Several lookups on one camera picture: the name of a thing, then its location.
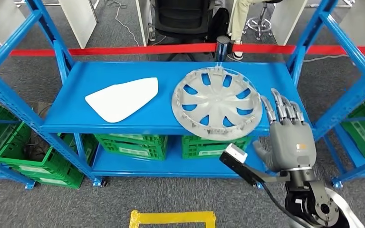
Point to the red barrier belt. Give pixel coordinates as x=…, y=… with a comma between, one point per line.
x=107, y=50

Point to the dark blue stanchion post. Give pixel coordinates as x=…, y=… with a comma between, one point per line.
x=222, y=48

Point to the white plastic panel part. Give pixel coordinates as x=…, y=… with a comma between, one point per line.
x=122, y=99

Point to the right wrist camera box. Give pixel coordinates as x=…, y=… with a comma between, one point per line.
x=236, y=153

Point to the white power strip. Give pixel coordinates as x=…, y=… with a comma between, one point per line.
x=152, y=33

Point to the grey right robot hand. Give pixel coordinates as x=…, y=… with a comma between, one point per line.
x=291, y=144

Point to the black caster wheel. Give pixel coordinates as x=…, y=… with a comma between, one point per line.
x=104, y=182

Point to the grey wheel hubcap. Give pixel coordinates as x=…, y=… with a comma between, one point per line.
x=217, y=107

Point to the chrome stool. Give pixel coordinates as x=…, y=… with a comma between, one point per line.
x=262, y=12

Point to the black office chair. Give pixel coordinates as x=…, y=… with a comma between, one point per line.
x=182, y=15

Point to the person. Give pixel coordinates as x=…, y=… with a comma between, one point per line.
x=244, y=15

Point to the black backpack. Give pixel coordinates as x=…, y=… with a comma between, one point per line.
x=219, y=25

